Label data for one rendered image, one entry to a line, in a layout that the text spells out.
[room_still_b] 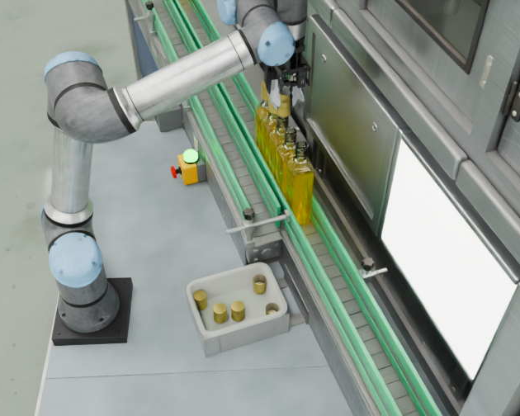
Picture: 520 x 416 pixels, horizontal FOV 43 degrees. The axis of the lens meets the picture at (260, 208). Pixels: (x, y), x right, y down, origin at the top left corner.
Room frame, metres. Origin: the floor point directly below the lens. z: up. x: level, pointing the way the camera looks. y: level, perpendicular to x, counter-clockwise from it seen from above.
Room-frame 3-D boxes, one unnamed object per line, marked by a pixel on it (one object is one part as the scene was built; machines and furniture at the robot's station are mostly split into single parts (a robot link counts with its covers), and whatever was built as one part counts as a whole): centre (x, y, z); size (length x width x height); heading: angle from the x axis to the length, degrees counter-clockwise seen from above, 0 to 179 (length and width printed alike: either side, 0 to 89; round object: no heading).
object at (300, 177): (1.20, -0.10, 0.99); 0.06 x 0.06 x 0.21; 20
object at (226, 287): (0.97, 0.06, 0.80); 0.22 x 0.17 x 0.09; 110
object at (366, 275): (0.96, -0.27, 0.94); 0.07 x 0.04 x 0.13; 110
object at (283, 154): (1.25, -0.08, 0.99); 0.06 x 0.06 x 0.21; 21
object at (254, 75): (1.93, 0.05, 0.84); 0.95 x 0.09 x 0.11; 20
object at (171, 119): (1.76, 0.31, 0.79); 0.08 x 0.08 x 0.08; 20
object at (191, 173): (1.50, 0.21, 0.79); 0.07 x 0.07 x 0.07; 20
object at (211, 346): (0.98, 0.03, 0.79); 0.27 x 0.17 x 0.08; 110
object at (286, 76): (1.28, -0.07, 1.33); 0.09 x 0.08 x 0.12; 19
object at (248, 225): (1.11, 0.00, 0.95); 0.17 x 0.03 x 0.12; 110
